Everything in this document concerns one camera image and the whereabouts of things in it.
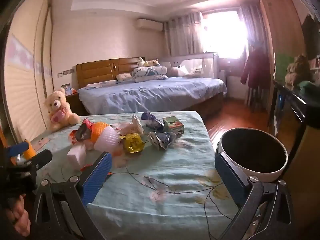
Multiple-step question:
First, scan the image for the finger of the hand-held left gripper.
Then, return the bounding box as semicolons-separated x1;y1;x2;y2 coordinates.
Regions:
10;149;53;174
6;141;30;158

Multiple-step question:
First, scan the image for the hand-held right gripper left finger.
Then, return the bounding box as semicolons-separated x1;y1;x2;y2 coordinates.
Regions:
29;151;113;240

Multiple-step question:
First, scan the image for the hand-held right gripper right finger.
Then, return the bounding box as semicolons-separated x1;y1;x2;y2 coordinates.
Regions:
214;152;297;240

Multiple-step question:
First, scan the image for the white foam block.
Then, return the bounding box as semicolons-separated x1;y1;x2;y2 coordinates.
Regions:
67;144;87;167

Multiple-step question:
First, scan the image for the black bin with white rim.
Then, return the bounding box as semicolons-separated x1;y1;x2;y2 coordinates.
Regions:
215;127;288;183

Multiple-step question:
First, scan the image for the white foam fruit net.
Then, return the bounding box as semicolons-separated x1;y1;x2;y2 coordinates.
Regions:
94;127;121;153

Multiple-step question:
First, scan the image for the red white snack packet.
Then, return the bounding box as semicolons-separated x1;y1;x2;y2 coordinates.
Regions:
69;118;94;145

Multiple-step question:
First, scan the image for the orange foam fruit net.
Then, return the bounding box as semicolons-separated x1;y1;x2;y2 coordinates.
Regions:
90;122;110;143

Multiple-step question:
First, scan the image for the yellow foil wrapper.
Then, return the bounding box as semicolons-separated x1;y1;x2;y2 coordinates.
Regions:
120;133;145;154

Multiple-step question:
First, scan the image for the white tissue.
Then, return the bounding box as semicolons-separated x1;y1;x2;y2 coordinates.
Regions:
117;114;145;137

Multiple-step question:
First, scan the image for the silver blue wrapper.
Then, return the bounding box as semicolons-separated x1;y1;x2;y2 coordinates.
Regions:
148;131;177;151

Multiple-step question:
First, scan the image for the green milk carton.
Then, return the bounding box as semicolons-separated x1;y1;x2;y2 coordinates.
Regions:
162;116;185;135

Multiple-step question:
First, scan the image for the blue white dotted wrapper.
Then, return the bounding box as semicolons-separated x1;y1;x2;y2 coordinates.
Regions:
141;112;164;130

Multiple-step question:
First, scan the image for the person's left hand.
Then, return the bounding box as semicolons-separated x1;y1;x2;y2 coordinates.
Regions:
4;194;31;238

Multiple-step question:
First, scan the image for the cream teddy bear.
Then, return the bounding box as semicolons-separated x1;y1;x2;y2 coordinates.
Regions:
44;88;80;132

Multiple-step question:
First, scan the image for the teal floral blanket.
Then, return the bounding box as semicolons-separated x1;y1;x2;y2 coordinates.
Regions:
25;111;250;240

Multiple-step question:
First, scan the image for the cream sliding wardrobe door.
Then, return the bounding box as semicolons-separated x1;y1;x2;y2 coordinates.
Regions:
0;5;54;143

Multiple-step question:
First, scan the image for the wooden nightstand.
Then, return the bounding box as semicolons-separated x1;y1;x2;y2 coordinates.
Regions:
65;92;87;117

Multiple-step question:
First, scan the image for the coat rack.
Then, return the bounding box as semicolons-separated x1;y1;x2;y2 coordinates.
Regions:
246;85;265;110

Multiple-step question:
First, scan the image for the flat printed pillow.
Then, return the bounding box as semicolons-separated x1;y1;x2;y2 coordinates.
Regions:
85;81;110;89

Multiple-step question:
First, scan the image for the dark glossy cabinet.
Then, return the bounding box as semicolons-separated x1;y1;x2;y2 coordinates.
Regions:
267;80;320;155

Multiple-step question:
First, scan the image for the bed with blue sheet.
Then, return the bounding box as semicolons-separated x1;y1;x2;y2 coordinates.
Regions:
77;76;228;118

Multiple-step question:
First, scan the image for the wooden headboard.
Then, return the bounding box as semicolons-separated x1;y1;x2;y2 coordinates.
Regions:
76;57;145;88

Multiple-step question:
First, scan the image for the dark red coat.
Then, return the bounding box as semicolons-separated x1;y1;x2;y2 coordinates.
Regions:
240;47;269;88

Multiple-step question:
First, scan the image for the white stuffed cushion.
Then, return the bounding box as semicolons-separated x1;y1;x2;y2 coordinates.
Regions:
172;65;198;77

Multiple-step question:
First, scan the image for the folded blue white quilt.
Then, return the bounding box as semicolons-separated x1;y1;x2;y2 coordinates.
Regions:
132;65;168;82

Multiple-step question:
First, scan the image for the green cloth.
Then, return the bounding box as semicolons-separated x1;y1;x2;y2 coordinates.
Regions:
299;80;315;93

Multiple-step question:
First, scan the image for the green box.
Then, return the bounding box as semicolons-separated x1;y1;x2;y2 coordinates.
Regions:
275;52;294;80

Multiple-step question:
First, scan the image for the large brown plush toy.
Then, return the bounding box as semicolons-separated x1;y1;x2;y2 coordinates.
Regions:
286;54;313;85

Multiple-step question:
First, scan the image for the bright window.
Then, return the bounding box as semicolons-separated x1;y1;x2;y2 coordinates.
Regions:
201;10;248;58

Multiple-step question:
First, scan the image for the grey striped curtain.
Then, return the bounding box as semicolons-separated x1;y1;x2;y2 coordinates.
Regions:
240;2;263;55
167;12;203;55

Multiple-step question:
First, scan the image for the wooden wardrobe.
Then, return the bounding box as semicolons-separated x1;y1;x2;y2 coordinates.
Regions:
255;0;304;85

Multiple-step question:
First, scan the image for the black television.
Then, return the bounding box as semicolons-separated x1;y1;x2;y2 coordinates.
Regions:
300;14;320;60

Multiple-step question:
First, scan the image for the white air conditioner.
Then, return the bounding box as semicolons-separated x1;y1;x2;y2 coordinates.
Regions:
136;18;163;32

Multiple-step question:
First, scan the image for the grey mesh bed rail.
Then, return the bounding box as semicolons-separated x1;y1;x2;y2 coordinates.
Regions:
160;52;219;78

